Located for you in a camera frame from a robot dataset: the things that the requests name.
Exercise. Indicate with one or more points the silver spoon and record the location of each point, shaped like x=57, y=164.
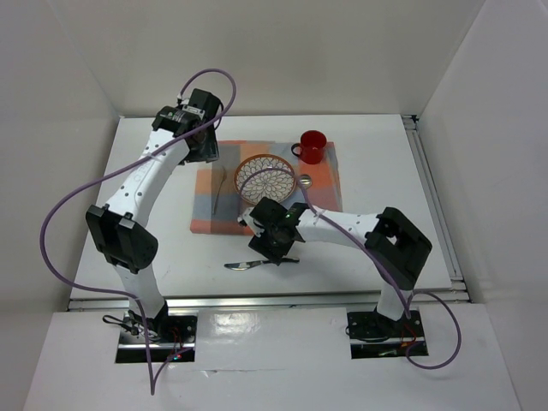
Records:
x=305, y=182

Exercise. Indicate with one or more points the red enamel mug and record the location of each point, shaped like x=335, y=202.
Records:
x=310, y=148

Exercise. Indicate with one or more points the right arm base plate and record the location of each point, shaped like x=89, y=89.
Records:
x=371, y=336

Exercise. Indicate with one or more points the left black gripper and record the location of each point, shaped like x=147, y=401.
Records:
x=209, y=152

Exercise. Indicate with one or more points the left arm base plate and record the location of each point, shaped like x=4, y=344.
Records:
x=177, y=340

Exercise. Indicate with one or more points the aluminium frame rail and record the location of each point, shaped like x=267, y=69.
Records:
x=382, y=161

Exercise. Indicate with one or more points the silver knife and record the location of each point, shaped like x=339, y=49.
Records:
x=247, y=265

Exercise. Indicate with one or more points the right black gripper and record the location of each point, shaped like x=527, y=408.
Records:
x=259, y=244

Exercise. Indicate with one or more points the floral patterned plate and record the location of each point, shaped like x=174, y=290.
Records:
x=264, y=175

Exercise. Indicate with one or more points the silver fork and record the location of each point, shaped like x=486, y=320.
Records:
x=221, y=174

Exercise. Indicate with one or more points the checkered orange grey cloth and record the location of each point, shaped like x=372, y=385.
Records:
x=324, y=193

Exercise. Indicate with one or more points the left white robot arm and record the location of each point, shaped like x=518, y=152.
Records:
x=118, y=228

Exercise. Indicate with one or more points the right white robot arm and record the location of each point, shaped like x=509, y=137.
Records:
x=396, y=247

